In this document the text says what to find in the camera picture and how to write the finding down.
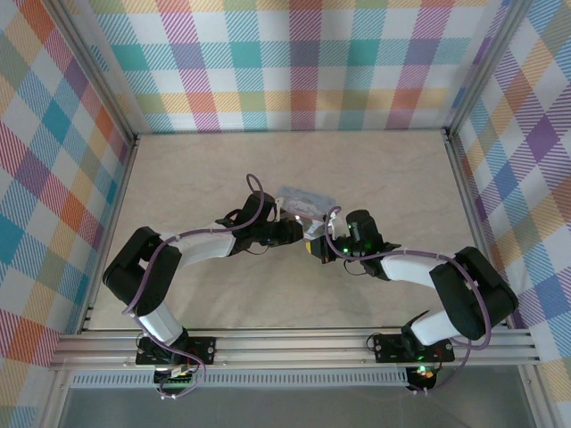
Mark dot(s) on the pastel blue cartoon tin box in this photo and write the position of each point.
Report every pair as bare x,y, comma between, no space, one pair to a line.
308,198

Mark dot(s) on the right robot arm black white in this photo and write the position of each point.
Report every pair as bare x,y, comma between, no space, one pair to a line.
464,290

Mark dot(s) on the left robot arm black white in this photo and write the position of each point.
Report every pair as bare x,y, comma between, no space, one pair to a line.
134,263

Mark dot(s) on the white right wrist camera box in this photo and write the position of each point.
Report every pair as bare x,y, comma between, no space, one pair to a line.
317,228

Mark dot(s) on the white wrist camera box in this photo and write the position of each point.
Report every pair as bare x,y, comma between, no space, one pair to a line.
317,228
280,207

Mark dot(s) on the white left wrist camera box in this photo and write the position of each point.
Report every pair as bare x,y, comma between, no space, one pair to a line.
280,207

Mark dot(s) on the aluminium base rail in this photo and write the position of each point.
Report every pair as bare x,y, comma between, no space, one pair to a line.
290,345

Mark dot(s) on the aluminium side rail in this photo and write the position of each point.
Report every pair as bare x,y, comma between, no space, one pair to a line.
116,214
466,196

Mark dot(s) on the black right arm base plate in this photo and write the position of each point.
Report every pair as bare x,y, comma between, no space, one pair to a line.
388,348

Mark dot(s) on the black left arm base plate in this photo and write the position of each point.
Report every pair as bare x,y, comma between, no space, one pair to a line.
203,350

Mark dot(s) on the aluminium frame post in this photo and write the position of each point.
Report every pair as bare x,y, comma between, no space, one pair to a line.
96,71
486,67

